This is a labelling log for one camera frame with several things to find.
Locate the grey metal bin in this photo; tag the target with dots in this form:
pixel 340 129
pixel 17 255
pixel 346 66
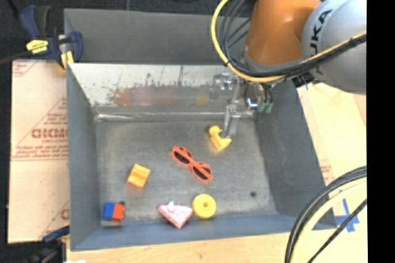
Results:
pixel 172 169

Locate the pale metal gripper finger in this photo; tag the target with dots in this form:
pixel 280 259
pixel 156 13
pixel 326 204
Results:
pixel 235 123
pixel 227 123

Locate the brown cardboard board red print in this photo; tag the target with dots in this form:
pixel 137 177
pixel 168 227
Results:
pixel 37 163

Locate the pink toy cake wedge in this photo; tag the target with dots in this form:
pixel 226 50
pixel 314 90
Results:
pixel 177 215

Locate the yellow grooved block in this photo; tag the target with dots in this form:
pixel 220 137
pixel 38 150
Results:
pixel 139 176

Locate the yellow toy duck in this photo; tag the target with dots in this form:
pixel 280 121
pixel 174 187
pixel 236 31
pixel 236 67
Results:
pixel 218 141

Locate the blue and red block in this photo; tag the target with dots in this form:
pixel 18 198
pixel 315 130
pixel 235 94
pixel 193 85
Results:
pixel 113 213

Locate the orange-red sunglasses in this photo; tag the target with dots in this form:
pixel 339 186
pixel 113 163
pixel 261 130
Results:
pixel 197 167

